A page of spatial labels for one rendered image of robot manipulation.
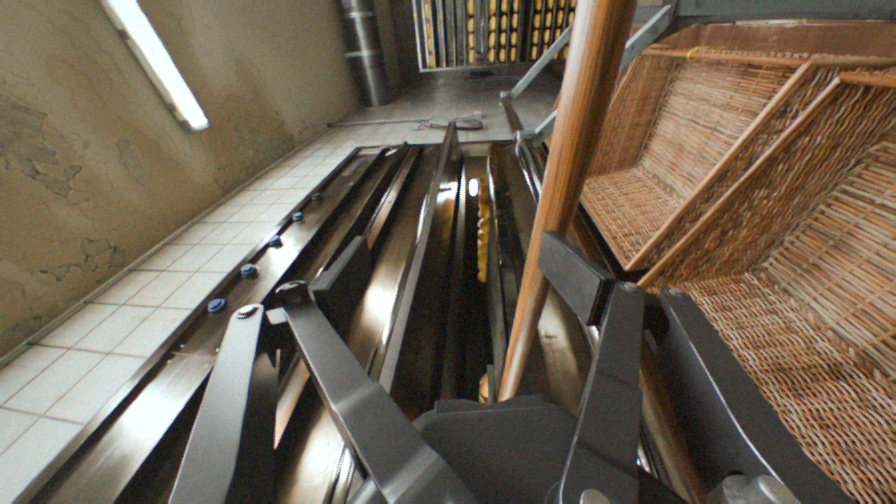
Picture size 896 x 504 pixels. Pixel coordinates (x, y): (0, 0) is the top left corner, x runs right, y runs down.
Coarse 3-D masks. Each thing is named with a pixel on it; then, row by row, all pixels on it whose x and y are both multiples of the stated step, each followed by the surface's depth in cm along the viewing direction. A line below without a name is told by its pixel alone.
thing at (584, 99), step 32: (608, 0) 11; (576, 32) 13; (608, 32) 12; (576, 64) 14; (608, 64) 13; (576, 96) 14; (608, 96) 14; (576, 128) 15; (576, 160) 16; (544, 192) 19; (576, 192) 18; (544, 224) 21; (544, 288) 25; (512, 352) 36; (512, 384) 42
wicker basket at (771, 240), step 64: (832, 128) 35; (768, 192) 43; (832, 192) 41; (704, 256) 54; (768, 256) 52; (832, 256) 42; (768, 320) 47; (832, 320) 42; (832, 384) 37; (832, 448) 33
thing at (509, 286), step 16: (496, 160) 137; (496, 176) 122; (496, 192) 110; (496, 208) 101; (496, 224) 92; (496, 240) 90; (512, 272) 73; (512, 288) 69; (512, 304) 65; (512, 320) 61; (528, 368) 52; (528, 384) 50
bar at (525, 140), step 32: (672, 0) 36; (704, 0) 34; (736, 0) 34; (768, 0) 33; (800, 0) 33; (832, 0) 32; (864, 0) 32; (640, 32) 39; (672, 32) 38; (544, 64) 80; (512, 96) 87; (512, 128) 59; (544, 128) 50; (576, 320) 21; (640, 384) 15; (640, 448) 13; (672, 448) 13; (672, 480) 12
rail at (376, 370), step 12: (444, 144) 120; (432, 180) 91; (420, 216) 74; (420, 228) 69; (408, 264) 58; (408, 276) 55; (396, 300) 50; (396, 312) 48; (384, 336) 44; (384, 348) 43; (384, 360) 41; (372, 372) 40; (348, 456) 31; (348, 468) 30; (348, 480) 29; (336, 492) 29; (348, 492) 29
